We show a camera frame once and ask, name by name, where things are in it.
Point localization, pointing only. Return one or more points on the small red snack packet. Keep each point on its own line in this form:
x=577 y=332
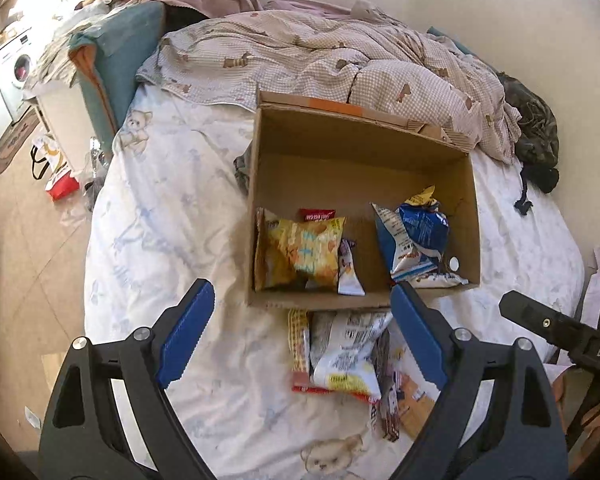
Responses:
x=320 y=215

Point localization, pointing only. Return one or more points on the red and white snack packet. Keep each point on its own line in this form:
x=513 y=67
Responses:
x=300 y=350

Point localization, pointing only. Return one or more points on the small white round lid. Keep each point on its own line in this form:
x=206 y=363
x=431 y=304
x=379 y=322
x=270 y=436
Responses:
x=452 y=262

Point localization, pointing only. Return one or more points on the white bear-print bed sheet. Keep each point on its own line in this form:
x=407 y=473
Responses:
x=180 y=220

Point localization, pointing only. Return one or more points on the beige checked duvet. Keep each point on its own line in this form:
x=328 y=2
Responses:
x=305 y=55

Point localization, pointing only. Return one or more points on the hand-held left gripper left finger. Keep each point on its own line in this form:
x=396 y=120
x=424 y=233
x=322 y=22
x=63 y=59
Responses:
x=187 y=330

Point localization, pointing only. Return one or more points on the dark blue snack packet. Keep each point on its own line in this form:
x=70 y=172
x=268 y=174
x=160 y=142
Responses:
x=425 y=222

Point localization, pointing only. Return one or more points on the dark brown snack packet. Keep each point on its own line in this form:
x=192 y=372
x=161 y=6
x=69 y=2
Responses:
x=385 y=410

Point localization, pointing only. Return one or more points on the dark grey garment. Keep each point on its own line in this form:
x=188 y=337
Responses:
x=241 y=172

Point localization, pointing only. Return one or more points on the teal pillow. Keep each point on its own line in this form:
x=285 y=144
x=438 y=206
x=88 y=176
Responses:
x=450 y=42

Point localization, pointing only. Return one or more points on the blue and white snack packet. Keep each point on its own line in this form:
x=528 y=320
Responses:
x=395 y=242

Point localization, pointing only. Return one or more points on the brown cardboard box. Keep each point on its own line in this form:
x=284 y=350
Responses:
x=330 y=170

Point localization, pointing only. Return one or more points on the yellow snack packet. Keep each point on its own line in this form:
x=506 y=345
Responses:
x=290 y=255

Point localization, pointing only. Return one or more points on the red bag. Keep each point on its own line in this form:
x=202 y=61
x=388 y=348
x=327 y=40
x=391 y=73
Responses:
x=62 y=189

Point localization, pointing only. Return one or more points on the white side table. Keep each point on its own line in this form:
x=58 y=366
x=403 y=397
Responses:
x=65 y=110

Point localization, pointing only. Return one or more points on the clear plastic bottle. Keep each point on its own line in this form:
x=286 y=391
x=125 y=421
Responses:
x=97 y=160

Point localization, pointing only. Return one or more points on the white and orange shopping bag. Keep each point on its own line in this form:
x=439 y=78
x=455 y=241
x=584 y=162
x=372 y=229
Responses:
x=52 y=155

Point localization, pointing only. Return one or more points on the black cloth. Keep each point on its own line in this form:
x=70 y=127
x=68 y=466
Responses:
x=545 y=177

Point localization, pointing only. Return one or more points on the pink floral sheet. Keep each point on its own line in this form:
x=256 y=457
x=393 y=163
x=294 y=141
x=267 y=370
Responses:
x=590 y=305

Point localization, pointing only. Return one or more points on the camouflage cloth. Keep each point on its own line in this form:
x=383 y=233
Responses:
x=532 y=125

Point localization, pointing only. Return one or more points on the white washing machine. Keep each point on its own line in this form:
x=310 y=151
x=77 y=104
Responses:
x=15 y=75

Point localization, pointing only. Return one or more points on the crumpled printed cloth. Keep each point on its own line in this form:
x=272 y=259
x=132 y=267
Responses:
x=65 y=50

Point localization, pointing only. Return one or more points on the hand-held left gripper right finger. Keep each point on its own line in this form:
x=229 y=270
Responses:
x=417 y=335

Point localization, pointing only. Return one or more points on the patterned floor mat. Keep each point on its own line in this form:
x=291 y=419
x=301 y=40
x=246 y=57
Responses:
x=12 y=140

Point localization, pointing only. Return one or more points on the silver and yellow chip packet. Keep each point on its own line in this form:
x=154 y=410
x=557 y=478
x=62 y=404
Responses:
x=345 y=355

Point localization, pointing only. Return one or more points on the small white printed snack packet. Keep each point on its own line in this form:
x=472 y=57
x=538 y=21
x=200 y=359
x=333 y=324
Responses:
x=351 y=282

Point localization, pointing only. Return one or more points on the tan snack packet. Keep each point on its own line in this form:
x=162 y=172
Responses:
x=415 y=410

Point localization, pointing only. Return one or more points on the teal headboard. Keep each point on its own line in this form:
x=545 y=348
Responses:
x=120 y=55

